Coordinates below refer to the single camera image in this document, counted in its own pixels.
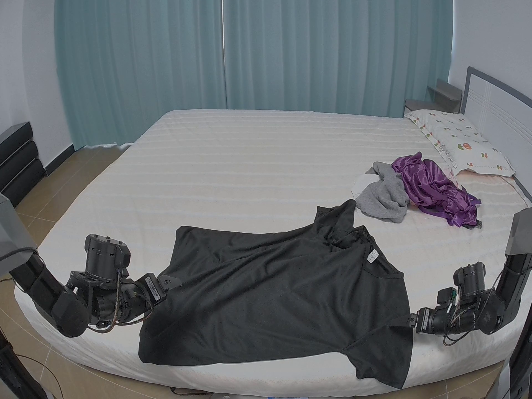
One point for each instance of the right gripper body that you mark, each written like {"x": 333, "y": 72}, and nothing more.
{"x": 432, "y": 319}

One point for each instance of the white printed pillow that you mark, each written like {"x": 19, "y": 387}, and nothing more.
{"x": 461, "y": 139}

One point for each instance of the bed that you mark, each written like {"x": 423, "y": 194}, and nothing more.
{"x": 249, "y": 160}

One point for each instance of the grey bedside table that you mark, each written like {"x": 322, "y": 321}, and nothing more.
{"x": 428, "y": 105}

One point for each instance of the purple satin garment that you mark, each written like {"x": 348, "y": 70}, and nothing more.
{"x": 432, "y": 189}

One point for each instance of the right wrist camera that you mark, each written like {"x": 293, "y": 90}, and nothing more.
{"x": 444, "y": 297}

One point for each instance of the black lace garment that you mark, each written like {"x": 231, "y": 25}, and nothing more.
{"x": 474, "y": 224}

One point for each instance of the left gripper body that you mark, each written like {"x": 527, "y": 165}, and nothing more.
{"x": 151, "y": 290}

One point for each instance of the black T-shirt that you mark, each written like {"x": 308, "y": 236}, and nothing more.
{"x": 270, "y": 297}

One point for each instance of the grey knit garment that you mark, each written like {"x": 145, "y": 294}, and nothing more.
{"x": 382, "y": 198}

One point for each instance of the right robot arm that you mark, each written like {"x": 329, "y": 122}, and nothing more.
{"x": 511, "y": 289}

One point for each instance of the blue-green curtain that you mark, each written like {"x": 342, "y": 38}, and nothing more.
{"x": 332, "y": 44}
{"x": 137, "y": 56}

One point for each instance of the white garment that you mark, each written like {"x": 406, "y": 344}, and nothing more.
{"x": 363, "y": 183}

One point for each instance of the black chest of drawers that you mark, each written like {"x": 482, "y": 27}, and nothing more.
{"x": 18, "y": 160}

